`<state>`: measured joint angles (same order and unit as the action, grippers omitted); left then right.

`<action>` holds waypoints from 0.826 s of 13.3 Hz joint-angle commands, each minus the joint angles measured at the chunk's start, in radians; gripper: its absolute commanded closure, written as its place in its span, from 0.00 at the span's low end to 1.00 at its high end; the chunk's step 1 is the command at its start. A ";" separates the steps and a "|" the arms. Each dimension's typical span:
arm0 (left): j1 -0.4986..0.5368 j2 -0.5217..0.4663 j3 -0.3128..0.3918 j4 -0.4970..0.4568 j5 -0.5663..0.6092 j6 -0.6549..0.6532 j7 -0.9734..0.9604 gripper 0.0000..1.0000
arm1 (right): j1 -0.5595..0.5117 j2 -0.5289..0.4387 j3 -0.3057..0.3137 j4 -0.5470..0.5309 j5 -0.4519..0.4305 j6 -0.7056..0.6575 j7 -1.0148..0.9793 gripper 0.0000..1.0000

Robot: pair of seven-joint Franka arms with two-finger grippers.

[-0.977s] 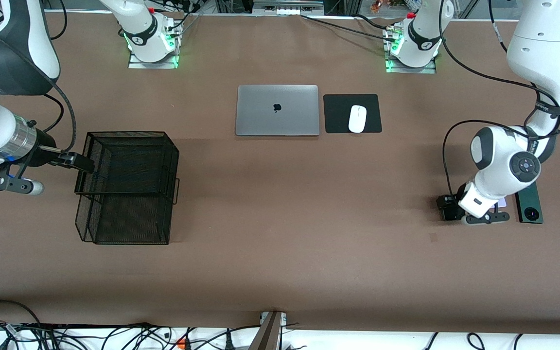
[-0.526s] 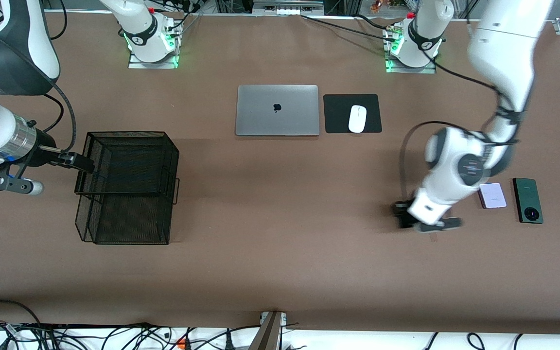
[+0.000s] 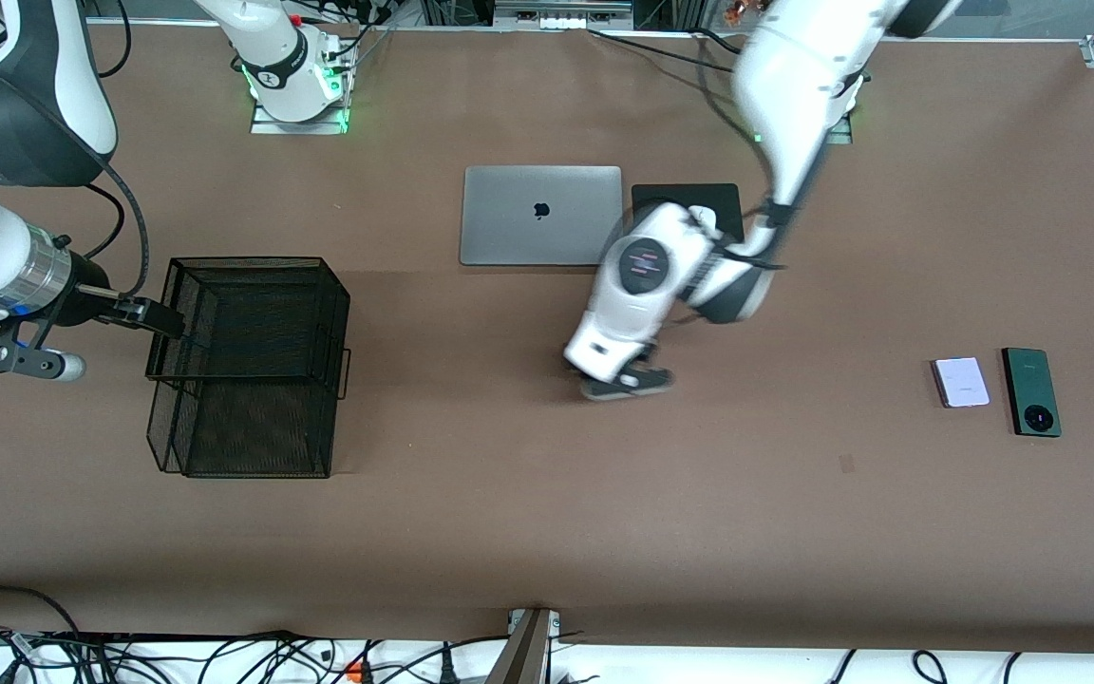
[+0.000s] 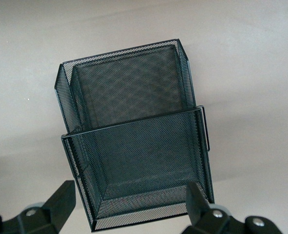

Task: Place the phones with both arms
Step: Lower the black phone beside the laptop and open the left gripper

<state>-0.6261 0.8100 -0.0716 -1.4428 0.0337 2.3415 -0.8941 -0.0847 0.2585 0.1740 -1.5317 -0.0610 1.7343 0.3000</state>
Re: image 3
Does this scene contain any white lilac flip phone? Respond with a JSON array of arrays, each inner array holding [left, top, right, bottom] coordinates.
[[932, 356, 992, 409]]

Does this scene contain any dark green tall smartphone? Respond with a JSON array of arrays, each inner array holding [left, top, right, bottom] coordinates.
[[1001, 347, 1063, 439]]

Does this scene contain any black mouse pad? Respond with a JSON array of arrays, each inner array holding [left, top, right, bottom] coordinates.
[[631, 183, 745, 250]]

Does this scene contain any silver closed laptop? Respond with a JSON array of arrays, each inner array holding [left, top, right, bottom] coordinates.
[[459, 165, 624, 267]]

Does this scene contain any black power strip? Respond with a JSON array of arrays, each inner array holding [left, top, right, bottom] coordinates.
[[44, 627, 320, 649]]

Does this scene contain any white power strip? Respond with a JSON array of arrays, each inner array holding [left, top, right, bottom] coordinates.
[[493, 0, 635, 31]]

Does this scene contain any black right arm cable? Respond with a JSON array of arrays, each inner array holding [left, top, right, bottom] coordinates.
[[34, 114, 151, 297]]

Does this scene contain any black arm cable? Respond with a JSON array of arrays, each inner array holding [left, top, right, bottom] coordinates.
[[34, 114, 151, 297], [689, 195, 795, 276]]

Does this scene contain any black wire mesh basket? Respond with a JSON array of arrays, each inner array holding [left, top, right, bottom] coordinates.
[[145, 256, 353, 479]]

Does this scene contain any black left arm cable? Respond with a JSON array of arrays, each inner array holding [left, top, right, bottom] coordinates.
[[689, 195, 795, 276]]

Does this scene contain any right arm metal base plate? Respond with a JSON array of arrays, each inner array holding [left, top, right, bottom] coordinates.
[[251, 95, 350, 136]]

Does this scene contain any black looped floor cable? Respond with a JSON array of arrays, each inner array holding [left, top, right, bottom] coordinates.
[[0, 584, 85, 639]]

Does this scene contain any black cable on table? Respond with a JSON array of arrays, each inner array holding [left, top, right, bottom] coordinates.
[[588, 28, 766, 153]]

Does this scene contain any aluminium camera post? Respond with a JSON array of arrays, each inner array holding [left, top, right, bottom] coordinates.
[[485, 608, 562, 684]]

